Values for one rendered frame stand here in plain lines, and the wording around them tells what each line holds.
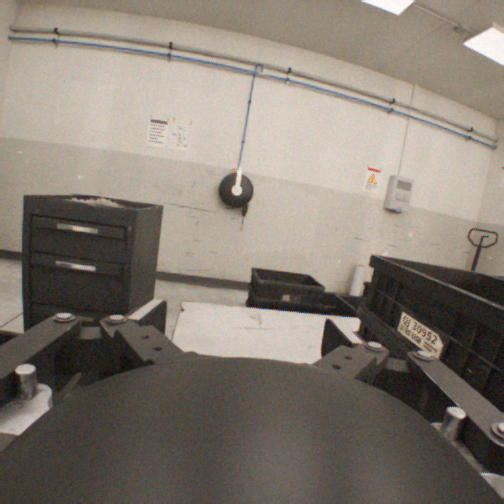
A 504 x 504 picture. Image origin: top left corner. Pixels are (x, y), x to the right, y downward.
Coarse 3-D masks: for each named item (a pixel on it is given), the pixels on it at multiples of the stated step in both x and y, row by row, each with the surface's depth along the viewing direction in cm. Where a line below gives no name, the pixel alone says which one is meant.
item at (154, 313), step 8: (152, 304) 14; (160, 304) 14; (136, 312) 12; (144, 312) 12; (152, 312) 13; (160, 312) 14; (136, 320) 11; (144, 320) 12; (152, 320) 13; (160, 320) 14; (160, 328) 14
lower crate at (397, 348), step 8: (360, 312) 57; (368, 312) 54; (360, 320) 56; (368, 320) 53; (376, 320) 51; (360, 328) 58; (368, 328) 52; (376, 328) 50; (384, 328) 47; (360, 336) 57; (368, 336) 54; (376, 336) 51; (384, 336) 47; (392, 336) 45; (384, 344) 48; (392, 344) 44; (400, 344) 42; (392, 352) 46; (400, 352) 42
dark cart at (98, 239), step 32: (32, 224) 99; (64, 224) 101; (96, 224) 105; (128, 224) 105; (160, 224) 161; (32, 256) 101; (64, 256) 106; (96, 256) 107; (128, 256) 107; (32, 288) 106; (64, 288) 108; (96, 288) 110; (128, 288) 110; (32, 320) 108; (96, 320) 110
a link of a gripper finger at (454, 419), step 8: (448, 408) 7; (456, 408) 7; (448, 416) 7; (456, 416) 6; (464, 416) 6; (432, 424) 7; (440, 424) 7; (448, 424) 6; (456, 424) 6; (448, 432) 6; (456, 432) 6; (456, 440) 6; (456, 448) 6; (464, 448) 6; (464, 456) 6; (472, 456) 6; (472, 464) 5; (480, 464) 5; (480, 472) 5; (488, 472) 5; (496, 472) 5; (488, 480) 5; (496, 480) 5; (496, 488) 5
